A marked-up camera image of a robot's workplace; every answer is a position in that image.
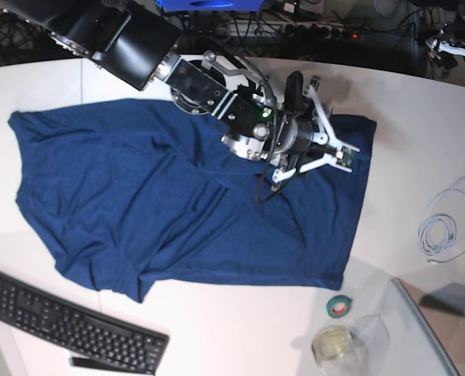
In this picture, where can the blue box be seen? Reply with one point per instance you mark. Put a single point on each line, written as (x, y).
(208, 5)

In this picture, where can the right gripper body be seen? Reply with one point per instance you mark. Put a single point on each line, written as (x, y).
(306, 143)

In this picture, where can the clear glass jar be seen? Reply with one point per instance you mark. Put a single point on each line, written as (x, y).
(334, 351)

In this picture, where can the black power strip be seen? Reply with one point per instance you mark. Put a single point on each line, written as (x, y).
(322, 31)

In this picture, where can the green electrical tape roll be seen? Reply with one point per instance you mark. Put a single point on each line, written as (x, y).
(339, 306)

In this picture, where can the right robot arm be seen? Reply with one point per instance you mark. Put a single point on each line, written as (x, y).
(138, 46)

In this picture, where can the black computer keyboard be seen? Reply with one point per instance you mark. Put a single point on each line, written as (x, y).
(99, 341)

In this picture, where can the dark blue t-shirt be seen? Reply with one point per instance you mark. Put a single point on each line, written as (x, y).
(129, 192)

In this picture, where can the glass panel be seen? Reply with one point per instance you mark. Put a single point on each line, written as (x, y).
(441, 302)

